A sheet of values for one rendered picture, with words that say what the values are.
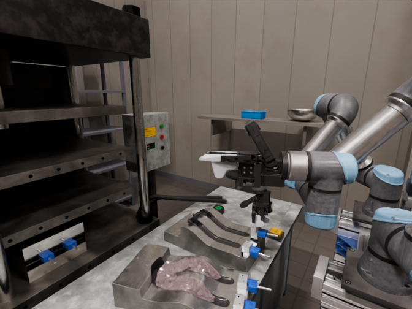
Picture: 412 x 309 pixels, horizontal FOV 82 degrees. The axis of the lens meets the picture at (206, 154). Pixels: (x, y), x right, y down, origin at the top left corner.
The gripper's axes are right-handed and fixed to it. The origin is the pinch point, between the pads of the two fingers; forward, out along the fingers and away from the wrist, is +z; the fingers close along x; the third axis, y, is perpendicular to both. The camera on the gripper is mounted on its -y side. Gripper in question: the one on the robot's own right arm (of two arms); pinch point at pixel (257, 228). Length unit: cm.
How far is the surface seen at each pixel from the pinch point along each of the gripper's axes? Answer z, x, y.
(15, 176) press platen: -35, -75, -74
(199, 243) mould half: 6.2, -17.3, -24.0
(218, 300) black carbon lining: 14.8, -38.7, -0.8
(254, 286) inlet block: 12.7, -27.3, 9.0
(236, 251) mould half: 6.9, -14.8, -4.3
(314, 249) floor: 75, 154, 2
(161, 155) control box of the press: -36, 18, -81
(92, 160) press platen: -38, -41, -74
